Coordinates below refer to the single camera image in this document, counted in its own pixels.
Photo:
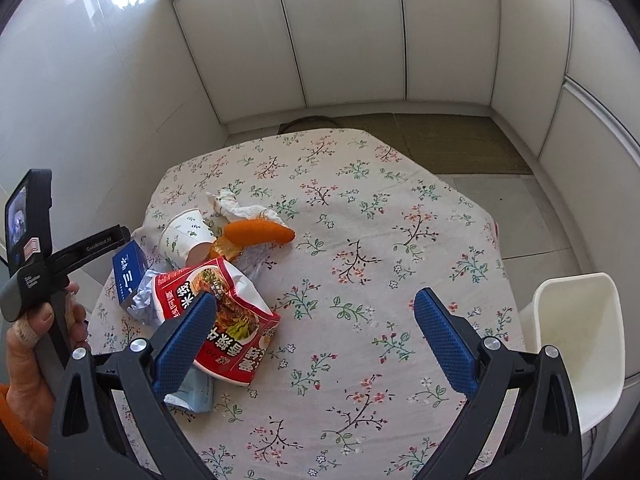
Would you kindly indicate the white kitchen cabinet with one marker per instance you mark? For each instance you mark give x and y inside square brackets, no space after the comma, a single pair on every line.
[350,35]

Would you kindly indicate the brown floor mat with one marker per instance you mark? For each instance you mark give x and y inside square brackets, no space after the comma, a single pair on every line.
[460,145]
[365,132]

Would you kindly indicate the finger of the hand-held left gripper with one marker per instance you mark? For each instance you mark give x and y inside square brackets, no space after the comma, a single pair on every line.
[115,241]

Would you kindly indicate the red noodle packet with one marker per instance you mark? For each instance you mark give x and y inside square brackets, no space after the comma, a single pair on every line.
[235,320]

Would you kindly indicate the white plastic bin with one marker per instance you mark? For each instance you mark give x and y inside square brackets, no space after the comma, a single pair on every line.
[580,340]

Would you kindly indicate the clear plastic wrapper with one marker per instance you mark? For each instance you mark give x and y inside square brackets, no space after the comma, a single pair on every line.
[252,262]

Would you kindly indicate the floral tablecloth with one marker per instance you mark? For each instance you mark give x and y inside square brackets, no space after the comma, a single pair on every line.
[350,210]

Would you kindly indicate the orange peel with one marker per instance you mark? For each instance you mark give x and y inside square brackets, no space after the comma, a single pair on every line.
[255,232]

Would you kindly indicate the light blue tissue packet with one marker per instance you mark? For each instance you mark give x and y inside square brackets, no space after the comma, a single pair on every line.
[197,392]

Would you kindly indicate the crumpled silver wrapper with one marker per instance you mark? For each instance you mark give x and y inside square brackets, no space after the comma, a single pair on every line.
[142,300]

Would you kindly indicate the round woven mat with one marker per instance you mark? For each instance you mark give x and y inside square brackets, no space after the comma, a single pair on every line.
[307,122]

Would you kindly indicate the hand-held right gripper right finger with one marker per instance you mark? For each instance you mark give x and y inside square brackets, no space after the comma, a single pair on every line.
[445,345]

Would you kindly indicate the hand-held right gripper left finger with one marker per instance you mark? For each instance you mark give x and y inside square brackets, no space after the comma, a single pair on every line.
[185,345]

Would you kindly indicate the person's left hand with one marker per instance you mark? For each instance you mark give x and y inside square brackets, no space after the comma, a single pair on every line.
[25,380]

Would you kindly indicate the leaf print paper cup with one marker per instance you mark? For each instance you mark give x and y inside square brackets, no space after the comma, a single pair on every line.
[182,235]

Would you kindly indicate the small blue box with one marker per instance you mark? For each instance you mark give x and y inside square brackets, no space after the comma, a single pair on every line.
[129,270]

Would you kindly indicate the crumpled white tissue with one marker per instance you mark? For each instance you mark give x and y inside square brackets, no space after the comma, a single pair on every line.
[225,205]

